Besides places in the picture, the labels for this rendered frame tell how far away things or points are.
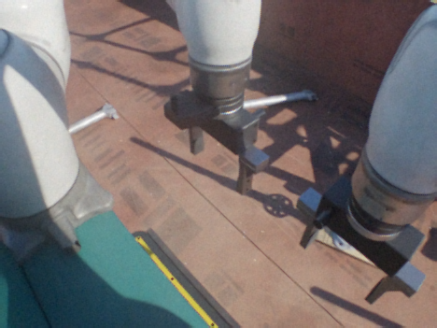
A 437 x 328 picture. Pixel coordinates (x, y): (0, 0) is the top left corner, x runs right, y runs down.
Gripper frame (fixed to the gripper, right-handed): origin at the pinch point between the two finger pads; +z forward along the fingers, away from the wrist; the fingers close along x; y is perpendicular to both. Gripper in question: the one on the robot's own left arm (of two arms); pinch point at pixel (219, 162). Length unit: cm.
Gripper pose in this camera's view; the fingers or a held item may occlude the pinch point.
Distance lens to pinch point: 60.6
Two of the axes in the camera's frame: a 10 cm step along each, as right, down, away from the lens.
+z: 0.0, 6.8, 7.3
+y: 7.5, -4.9, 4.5
